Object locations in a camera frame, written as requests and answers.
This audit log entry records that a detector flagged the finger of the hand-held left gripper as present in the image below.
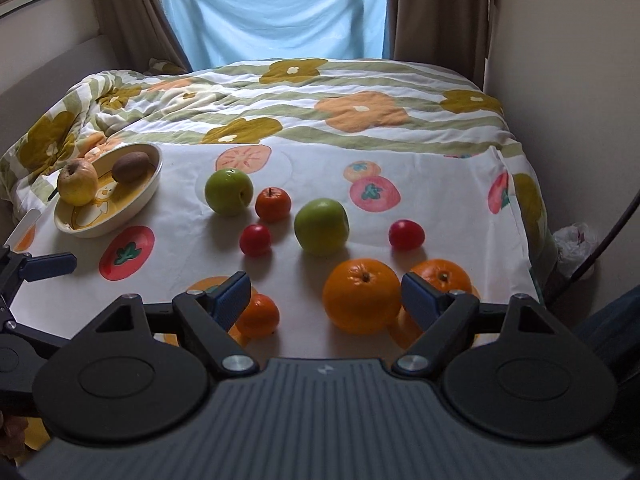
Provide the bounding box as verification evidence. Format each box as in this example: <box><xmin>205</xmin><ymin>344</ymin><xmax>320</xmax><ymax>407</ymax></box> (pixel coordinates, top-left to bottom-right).
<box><xmin>0</xmin><ymin>246</ymin><xmax>78</xmax><ymax>312</ymax></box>

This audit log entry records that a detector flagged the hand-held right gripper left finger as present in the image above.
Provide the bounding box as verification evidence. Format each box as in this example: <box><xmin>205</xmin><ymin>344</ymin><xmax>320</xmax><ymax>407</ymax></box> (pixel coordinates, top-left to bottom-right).
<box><xmin>75</xmin><ymin>271</ymin><xmax>260</xmax><ymax>380</ymax></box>

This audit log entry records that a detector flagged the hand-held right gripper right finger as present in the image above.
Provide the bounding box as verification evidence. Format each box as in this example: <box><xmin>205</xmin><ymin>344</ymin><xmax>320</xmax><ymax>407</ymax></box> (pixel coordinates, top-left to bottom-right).
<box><xmin>392</xmin><ymin>272</ymin><xmax>573</xmax><ymax>380</ymax></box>

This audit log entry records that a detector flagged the orange tangerine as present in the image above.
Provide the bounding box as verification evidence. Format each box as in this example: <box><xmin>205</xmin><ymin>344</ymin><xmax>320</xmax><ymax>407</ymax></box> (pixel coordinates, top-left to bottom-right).
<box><xmin>235</xmin><ymin>294</ymin><xmax>281</xmax><ymax>338</ymax></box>

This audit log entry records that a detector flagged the large orange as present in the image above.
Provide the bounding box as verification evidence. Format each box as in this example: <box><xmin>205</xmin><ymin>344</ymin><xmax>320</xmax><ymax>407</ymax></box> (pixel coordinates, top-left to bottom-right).
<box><xmin>322</xmin><ymin>258</ymin><xmax>403</xmax><ymax>336</ymax></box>

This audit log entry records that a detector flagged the small red plum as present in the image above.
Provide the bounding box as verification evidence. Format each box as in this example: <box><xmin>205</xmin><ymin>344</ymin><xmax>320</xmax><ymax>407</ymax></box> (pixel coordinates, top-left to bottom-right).
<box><xmin>239</xmin><ymin>224</ymin><xmax>273</xmax><ymax>257</ymax></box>
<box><xmin>388</xmin><ymin>219</ymin><xmax>426</xmax><ymax>251</ymax></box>

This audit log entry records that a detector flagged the cream bowl with yellow pattern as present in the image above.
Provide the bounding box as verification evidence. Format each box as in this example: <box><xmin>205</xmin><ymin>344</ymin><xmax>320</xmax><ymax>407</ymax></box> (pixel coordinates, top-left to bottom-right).
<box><xmin>53</xmin><ymin>142</ymin><xmax>164</xmax><ymax>238</ymax></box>

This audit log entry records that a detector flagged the wrinkled yellow apple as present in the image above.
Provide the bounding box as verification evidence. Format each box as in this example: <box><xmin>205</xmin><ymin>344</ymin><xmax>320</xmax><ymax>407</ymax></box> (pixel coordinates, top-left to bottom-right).
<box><xmin>57</xmin><ymin>159</ymin><xmax>99</xmax><ymax>206</ymax></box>

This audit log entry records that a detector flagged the small red-orange tangerine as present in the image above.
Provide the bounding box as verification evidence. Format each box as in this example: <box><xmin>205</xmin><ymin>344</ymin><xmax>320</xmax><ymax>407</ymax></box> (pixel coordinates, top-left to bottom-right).
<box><xmin>255</xmin><ymin>186</ymin><xmax>292</xmax><ymax>222</ymax></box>

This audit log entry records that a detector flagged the green apple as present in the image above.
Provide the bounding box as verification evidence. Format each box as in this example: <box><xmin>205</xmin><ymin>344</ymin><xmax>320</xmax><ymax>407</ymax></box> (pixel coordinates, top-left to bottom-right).
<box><xmin>204</xmin><ymin>168</ymin><xmax>254</xmax><ymax>217</ymax></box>
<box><xmin>294</xmin><ymin>198</ymin><xmax>350</xmax><ymax>256</ymax></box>

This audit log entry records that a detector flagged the brown kiwi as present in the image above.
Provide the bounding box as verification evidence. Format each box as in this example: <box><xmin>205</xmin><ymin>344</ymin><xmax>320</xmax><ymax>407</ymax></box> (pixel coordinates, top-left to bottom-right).
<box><xmin>111</xmin><ymin>151</ymin><xmax>152</xmax><ymax>183</ymax></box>

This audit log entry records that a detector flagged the white fruit-print cloth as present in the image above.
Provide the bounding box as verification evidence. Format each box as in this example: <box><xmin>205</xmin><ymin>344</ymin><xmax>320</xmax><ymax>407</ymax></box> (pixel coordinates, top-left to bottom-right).
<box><xmin>10</xmin><ymin>140</ymin><xmax>543</xmax><ymax>361</ymax></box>

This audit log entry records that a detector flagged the white plastic bag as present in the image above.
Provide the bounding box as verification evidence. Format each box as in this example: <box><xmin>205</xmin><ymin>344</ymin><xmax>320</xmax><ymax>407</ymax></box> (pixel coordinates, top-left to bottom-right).
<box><xmin>552</xmin><ymin>222</ymin><xmax>598</xmax><ymax>278</ymax></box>

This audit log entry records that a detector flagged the beige padded headboard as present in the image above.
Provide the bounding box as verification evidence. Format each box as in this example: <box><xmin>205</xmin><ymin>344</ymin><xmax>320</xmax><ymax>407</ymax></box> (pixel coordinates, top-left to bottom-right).
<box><xmin>0</xmin><ymin>35</ymin><xmax>121</xmax><ymax>156</ymax></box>

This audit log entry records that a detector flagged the dark blue clothing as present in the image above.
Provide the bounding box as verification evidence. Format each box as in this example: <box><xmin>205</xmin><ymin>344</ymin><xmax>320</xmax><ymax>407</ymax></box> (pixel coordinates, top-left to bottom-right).
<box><xmin>570</xmin><ymin>285</ymin><xmax>640</xmax><ymax>361</ymax></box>

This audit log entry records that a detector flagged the floral pillow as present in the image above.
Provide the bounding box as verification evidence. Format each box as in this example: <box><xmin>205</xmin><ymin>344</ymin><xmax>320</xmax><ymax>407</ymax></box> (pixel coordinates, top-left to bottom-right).
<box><xmin>145</xmin><ymin>57</ymin><xmax>188</xmax><ymax>76</ymax></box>

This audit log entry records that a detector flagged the floral striped duvet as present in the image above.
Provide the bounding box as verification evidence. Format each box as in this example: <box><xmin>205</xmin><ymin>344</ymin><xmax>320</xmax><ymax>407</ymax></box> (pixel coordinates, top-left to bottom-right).
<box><xmin>0</xmin><ymin>57</ymin><xmax>556</xmax><ymax>271</ymax></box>

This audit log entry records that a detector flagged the brown curtain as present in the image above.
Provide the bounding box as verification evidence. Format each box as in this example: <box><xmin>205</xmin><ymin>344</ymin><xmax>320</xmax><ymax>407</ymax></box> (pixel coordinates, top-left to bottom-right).
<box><xmin>82</xmin><ymin>0</ymin><xmax>193</xmax><ymax>73</ymax></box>
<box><xmin>384</xmin><ymin>0</ymin><xmax>493</xmax><ymax>93</ymax></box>

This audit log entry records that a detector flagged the light blue window cloth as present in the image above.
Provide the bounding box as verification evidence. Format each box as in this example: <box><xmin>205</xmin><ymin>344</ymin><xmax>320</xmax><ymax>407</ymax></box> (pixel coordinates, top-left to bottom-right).
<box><xmin>160</xmin><ymin>0</ymin><xmax>391</xmax><ymax>73</ymax></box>

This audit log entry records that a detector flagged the black cable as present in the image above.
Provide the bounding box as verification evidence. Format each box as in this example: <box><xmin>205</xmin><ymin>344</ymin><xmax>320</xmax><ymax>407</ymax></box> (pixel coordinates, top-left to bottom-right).
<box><xmin>545</xmin><ymin>195</ymin><xmax>640</xmax><ymax>306</ymax></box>

